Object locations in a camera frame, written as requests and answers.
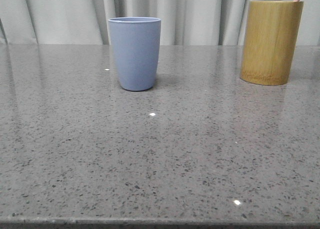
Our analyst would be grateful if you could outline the blue plastic cup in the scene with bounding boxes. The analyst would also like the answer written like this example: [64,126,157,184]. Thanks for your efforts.
[108,17,162,92]

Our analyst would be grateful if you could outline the bamboo wooden cup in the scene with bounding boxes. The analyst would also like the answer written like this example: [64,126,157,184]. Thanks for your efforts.
[240,1,304,86]

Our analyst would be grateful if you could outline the grey curtain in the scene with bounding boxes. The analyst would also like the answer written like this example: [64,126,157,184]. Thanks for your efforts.
[0,0,320,47]

